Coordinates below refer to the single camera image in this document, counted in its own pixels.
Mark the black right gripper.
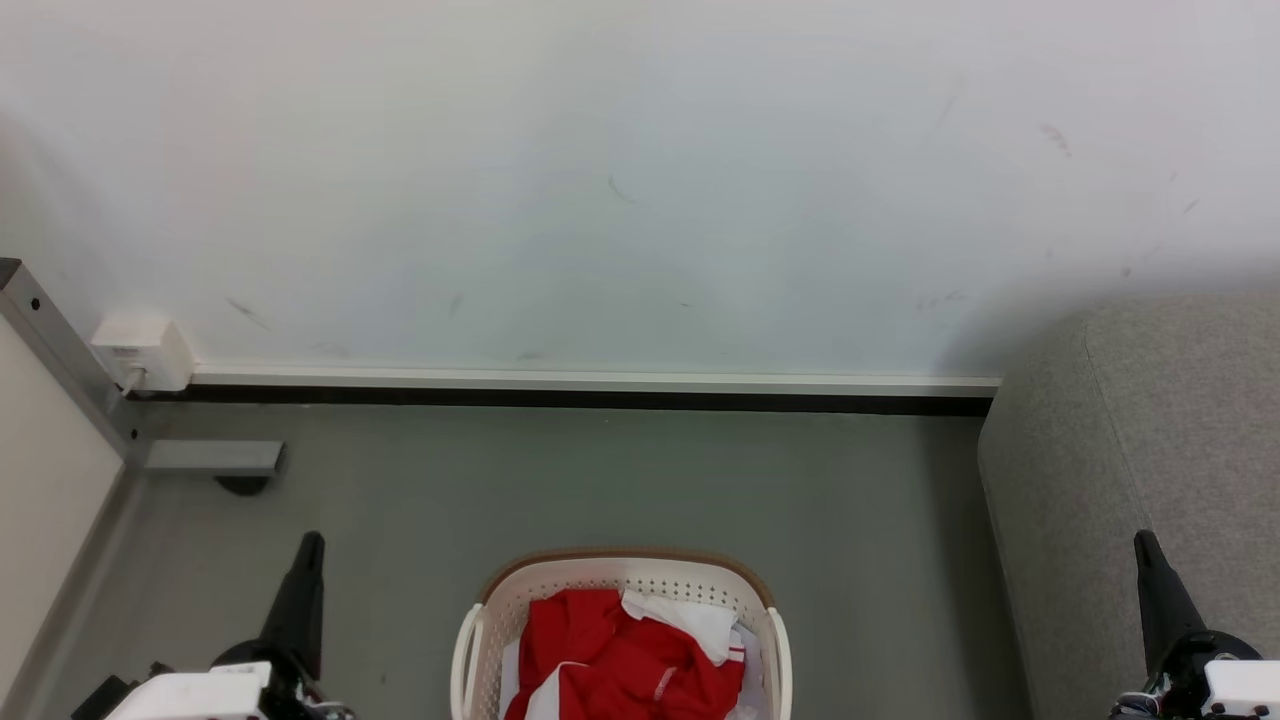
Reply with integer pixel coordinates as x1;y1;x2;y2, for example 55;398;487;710
1110;530;1263;720

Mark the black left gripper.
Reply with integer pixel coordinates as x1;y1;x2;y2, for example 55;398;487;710
208;531;353;720

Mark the red and white garment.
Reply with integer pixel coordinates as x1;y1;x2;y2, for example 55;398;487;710
504;588;747;720

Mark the grey fabric sofa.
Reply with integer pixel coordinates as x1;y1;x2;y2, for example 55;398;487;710
977;290;1280;720

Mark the beige partition panel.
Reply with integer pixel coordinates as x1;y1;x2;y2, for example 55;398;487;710
0;318;128;701

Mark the white laundry basket brown rim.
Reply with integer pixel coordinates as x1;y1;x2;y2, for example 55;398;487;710
450;547;794;720

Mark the white and black baseboard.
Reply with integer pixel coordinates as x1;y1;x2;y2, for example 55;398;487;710
128;364;1002;418

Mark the grey metal frame foot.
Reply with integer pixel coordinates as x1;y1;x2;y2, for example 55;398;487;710
143;439;288;497

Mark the white wall socket box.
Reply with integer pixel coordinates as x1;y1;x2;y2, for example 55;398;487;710
90;314;196;394

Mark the grey metal frame post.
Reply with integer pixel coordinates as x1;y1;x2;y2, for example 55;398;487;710
0;257;148;473

